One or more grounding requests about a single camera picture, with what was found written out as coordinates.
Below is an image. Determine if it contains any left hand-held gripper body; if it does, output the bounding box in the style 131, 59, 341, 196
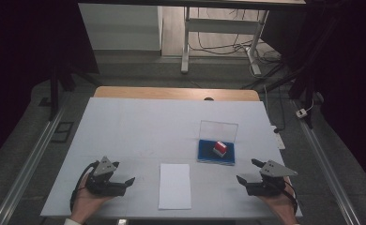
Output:
84, 156, 128, 198

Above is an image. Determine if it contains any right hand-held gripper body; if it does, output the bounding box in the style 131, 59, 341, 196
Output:
245, 159, 298, 198

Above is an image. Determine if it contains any red and white stamp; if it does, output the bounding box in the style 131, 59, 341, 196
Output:
212, 141, 229, 158

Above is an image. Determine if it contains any clear plastic box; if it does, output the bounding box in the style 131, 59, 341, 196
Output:
197, 119, 239, 167

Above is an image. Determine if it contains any person's right hand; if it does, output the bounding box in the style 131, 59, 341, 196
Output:
258, 176, 298, 225

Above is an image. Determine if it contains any person's left hand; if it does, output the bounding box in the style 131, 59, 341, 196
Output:
69, 173, 115, 225

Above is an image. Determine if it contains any large white table cover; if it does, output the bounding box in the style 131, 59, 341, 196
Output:
39, 97, 304, 218

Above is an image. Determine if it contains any white paper sheet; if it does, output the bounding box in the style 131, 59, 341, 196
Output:
158, 162, 192, 211

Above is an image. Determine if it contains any dark floor socket plate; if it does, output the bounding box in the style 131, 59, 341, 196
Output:
50, 121, 75, 144

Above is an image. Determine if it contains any black metal stand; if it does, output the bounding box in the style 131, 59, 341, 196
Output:
48, 64, 61, 122

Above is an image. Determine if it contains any black curtain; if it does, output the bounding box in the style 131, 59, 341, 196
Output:
260, 0, 366, 195
0, 0, 100, 172

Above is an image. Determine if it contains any white cabinet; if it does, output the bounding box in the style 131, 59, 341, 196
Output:
78, 3, 163, 52

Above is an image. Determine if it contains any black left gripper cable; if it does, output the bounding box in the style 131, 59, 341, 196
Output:
69, 159, 100, 214

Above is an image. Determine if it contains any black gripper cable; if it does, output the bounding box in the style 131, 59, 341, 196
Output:
278, 178, 299, 217
69, 159, 100, 214

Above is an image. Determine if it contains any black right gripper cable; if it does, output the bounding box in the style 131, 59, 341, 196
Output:
278, 178, 299, 217

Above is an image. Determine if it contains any aluminium floor rail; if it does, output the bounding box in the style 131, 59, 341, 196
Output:
291, 98, 362, 225
0, 104, 67, 225

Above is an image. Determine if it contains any tangle of black floor cables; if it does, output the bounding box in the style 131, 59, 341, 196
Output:
189, 7, 286, 90

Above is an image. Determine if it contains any white desk frame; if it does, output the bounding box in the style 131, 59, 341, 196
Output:
180, 6, 270, 76

